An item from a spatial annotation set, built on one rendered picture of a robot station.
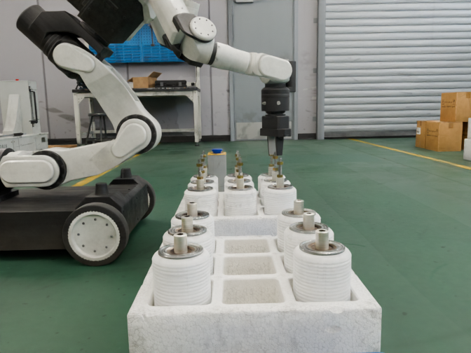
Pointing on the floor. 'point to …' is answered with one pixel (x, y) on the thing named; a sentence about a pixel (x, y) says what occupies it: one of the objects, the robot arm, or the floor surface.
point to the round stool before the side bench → (100, 128)
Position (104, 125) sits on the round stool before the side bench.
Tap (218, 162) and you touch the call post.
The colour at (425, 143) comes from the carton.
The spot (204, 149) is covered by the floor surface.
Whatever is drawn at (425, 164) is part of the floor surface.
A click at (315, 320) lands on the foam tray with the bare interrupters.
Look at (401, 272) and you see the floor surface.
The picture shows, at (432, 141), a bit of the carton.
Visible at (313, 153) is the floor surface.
